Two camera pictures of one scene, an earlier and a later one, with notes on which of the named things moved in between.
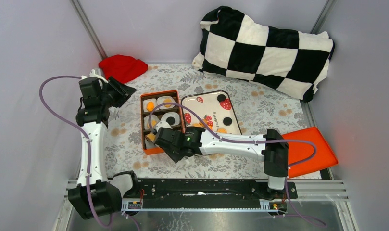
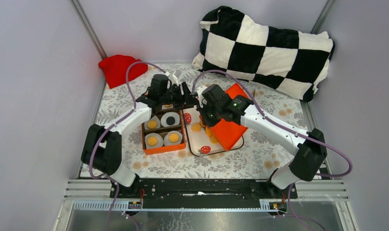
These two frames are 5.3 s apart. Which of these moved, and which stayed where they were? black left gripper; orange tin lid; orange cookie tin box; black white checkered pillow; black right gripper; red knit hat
Moved: black left gripper; orange tin lid; black right gripper
Stayed: red knit hat; orange cookie tin box; black white checkered pillow
